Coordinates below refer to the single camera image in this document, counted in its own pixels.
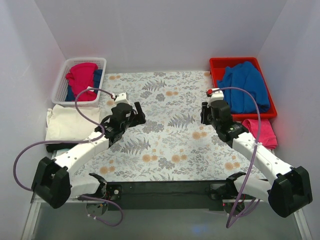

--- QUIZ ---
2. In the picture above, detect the red plastic bin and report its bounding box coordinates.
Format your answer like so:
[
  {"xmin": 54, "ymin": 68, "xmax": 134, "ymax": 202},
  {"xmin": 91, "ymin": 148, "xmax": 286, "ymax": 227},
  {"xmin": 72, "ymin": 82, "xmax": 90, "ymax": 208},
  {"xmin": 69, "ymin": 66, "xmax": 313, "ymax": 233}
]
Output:
[{"xmin": 209, "ymin": 56, "xmax": 278, "ymax": 120}]

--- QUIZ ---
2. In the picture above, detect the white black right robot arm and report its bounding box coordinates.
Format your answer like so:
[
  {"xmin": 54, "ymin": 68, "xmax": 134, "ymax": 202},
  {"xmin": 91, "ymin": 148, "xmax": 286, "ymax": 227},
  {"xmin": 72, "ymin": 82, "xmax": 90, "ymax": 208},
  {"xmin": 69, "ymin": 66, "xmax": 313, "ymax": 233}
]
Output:
[{"xmin": 200, "ymin": 100, "xmax": 313, "ymax": 218}]

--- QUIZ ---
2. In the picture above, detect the floral table mat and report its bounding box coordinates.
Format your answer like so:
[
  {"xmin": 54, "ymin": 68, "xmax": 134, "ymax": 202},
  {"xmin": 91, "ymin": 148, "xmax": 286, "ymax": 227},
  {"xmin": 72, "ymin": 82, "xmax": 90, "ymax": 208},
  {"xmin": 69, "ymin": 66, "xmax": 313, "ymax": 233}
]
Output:
[{"xmin": 74, "ymin": 71, "xmax": 263, "ymax": 182}]

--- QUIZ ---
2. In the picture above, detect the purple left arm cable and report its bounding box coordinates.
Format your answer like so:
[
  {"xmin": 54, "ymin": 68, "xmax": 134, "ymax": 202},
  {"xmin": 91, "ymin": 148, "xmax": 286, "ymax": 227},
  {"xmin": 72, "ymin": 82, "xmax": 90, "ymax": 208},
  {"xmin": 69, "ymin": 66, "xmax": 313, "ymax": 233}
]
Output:
[{"xmin": 12, "ymin": 88, "xmax": 125, "ymax": 227}]

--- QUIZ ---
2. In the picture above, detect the navy t shirt in basket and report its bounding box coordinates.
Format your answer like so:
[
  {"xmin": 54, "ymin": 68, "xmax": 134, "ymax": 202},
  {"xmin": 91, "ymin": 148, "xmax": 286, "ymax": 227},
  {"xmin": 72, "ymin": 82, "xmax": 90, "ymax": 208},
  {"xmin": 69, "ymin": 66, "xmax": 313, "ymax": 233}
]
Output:
[{"xmin": 65, "ymin": 68, "xmax": 104, "ymax": 102}]

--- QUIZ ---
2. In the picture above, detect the blue t shirt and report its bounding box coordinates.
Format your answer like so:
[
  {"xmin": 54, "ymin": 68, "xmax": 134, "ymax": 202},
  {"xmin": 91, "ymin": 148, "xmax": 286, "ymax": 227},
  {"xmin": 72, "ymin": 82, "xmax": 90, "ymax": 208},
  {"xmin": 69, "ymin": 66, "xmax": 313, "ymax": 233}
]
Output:
[{"xmin": 217, "ymin": 61, "xmax": 271, "ymax": 114}]

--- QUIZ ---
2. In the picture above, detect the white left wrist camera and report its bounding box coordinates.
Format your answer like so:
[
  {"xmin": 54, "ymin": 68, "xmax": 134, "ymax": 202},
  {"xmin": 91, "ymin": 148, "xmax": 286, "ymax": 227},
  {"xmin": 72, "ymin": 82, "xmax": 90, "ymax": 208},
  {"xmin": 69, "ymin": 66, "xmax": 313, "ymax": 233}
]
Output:
[{"xmin": 111, "ymin": 92, "xmax": 129, "ymax": 105}]

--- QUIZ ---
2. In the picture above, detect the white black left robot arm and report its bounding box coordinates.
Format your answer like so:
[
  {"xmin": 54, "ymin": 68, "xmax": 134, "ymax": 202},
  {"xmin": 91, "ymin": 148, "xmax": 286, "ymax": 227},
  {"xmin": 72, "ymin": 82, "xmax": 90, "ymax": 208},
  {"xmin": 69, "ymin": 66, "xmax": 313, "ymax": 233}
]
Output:
[{"xmin": 31, "ymin": 102, "xmax": 146, "ymax": 209}]

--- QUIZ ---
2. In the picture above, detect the folded black t shirt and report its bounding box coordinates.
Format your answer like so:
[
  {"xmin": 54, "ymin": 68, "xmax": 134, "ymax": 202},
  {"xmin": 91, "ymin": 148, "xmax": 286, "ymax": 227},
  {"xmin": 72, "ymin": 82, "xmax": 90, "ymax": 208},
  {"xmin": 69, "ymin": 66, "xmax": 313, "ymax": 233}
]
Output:
[{"xmin": 46, "ymin": 143, "xmax": 77, "ymax": 153}]

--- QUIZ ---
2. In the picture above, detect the cream t shirt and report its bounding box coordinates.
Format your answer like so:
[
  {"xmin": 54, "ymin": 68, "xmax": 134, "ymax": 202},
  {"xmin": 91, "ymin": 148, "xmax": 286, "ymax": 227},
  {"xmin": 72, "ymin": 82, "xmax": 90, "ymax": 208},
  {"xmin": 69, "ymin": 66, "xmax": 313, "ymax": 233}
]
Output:
[{"xmin": 45, "ymin": 104, "xmax": 97, "ymax": 141}]

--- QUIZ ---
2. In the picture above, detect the white plastic basket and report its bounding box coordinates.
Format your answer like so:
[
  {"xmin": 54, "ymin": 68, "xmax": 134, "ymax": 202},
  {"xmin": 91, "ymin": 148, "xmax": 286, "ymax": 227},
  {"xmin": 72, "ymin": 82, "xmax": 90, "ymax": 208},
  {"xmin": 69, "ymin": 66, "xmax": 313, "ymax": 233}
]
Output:
[{"xmin": 51, "ymin": 57, "xmax": 107, "ymax": 107}]

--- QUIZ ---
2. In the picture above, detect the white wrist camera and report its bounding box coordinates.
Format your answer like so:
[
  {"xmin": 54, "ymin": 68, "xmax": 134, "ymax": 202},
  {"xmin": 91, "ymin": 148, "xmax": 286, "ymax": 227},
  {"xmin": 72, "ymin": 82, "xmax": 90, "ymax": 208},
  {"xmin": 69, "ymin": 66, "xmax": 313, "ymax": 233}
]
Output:
[
  {"xmin": 206, "ymin": 88, "xmax": 224, "ymax": 105},
  {"xmin": 111, "ymin": 92, "xmax": 129, "ymax": 105}
]

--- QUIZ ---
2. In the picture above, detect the magenta t shirt in basket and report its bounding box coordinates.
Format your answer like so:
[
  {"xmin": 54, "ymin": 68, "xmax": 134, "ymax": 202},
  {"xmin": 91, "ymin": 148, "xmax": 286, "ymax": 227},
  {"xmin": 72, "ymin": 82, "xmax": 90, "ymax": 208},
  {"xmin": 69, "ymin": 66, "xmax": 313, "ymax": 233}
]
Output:
[{"xmin": 65, "ymin": 62, "xmax": 100, "ymax": 102}]

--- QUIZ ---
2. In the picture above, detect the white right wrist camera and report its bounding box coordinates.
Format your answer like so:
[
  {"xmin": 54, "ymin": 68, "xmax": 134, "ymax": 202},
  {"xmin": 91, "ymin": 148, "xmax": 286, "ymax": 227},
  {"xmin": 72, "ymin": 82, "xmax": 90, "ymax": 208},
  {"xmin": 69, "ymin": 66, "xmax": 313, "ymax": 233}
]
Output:
[{"xmin": 206, "ymin": 88, "xmax": 224, "ymax": 105}]

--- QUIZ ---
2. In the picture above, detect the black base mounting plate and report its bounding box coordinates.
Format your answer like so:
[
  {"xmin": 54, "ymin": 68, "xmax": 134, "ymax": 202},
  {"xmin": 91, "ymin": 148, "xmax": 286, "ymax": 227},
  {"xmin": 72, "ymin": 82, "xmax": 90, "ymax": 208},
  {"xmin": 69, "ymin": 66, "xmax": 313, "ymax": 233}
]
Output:
[{"xmin": 104, "ymin": 180, "xmax": 238, "ymax": 211}]

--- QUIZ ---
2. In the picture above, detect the folded pink t shirt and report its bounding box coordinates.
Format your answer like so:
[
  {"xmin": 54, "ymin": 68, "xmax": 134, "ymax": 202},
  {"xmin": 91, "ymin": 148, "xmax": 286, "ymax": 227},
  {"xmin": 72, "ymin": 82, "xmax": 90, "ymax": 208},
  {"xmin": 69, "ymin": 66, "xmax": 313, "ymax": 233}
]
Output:
[{"xmin": 242, "ymin": 119, "xmax": 278, "ymax": 150}]

